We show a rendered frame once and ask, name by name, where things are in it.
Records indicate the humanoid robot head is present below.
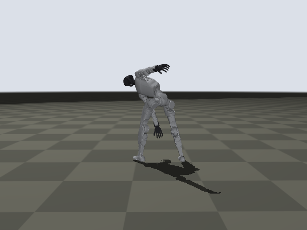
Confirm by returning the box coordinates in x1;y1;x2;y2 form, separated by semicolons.
123;75;135;87

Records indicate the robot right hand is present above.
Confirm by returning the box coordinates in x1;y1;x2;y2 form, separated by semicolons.
153;122;163;138

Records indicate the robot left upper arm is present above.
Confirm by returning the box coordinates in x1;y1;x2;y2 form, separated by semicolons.
135;69;150;78

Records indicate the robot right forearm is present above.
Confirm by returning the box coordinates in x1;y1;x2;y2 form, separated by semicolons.
151;109;158;126

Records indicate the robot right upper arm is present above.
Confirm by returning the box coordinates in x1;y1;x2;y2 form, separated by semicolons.
139;94;148;103

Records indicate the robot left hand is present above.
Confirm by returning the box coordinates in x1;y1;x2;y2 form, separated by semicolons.
153;64;170;74

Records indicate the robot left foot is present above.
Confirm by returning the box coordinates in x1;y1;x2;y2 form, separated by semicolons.
133;155;145;161

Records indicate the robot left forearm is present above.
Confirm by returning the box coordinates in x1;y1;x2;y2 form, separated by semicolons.
142;65;156;74

